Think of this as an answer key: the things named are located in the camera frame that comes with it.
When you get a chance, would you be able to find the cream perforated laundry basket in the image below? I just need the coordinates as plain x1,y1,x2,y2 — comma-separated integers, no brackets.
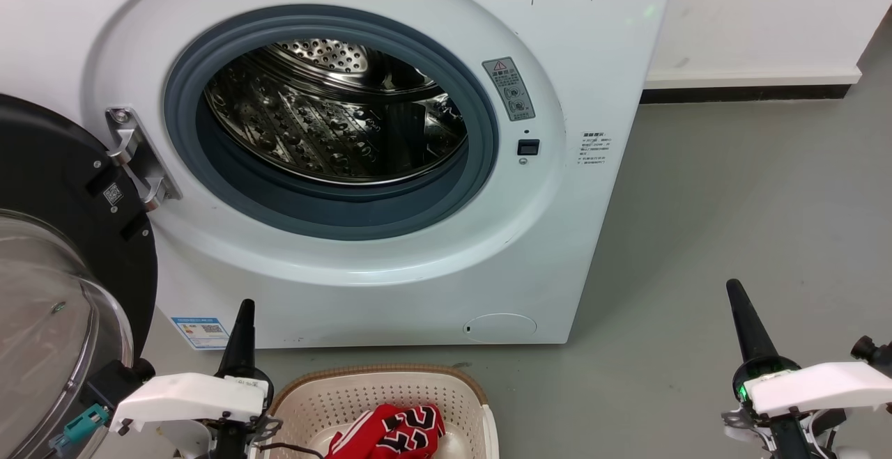
259,364,500,459

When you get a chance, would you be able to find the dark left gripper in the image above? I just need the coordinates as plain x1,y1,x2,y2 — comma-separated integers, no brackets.
208,299,283,459

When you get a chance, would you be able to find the small text label sticker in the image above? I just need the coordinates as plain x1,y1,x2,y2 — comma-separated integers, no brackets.
577,132,614,167

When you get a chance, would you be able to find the white front-load washing machine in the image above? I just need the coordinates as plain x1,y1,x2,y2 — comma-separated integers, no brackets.
0,0,678,348

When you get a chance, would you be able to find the silver door hinge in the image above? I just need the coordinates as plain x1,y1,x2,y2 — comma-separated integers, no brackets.
105,106,183,212

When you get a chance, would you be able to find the grey rubber door gasket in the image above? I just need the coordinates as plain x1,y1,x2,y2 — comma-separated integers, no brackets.
163,4,500,241

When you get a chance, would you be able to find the black round washer door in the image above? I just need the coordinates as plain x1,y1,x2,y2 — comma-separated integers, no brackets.
0,93,158,459

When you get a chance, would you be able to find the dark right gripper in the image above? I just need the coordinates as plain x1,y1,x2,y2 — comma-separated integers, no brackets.
721,279,847,459

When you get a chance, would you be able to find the grey warning label sticker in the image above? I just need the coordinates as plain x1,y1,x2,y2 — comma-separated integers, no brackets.
482,56,537,123

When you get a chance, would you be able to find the thin black cable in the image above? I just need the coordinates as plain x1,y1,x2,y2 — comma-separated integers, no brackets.
258,442,328,459

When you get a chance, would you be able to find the blue energy label sticker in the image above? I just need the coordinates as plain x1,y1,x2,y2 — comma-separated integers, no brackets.
171,316,231,350

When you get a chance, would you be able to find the red jersey garment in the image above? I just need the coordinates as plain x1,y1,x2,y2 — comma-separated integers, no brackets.
326,403,447,459

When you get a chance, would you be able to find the stainless steel washing machine drum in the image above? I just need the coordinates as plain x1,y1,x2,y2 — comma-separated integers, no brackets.
203,39,469,187

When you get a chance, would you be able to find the teal cable connector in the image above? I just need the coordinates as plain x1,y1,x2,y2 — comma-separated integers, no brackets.
49,403,112,451

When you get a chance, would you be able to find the round white filter cover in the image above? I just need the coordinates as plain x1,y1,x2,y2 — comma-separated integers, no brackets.
463,313,538,343

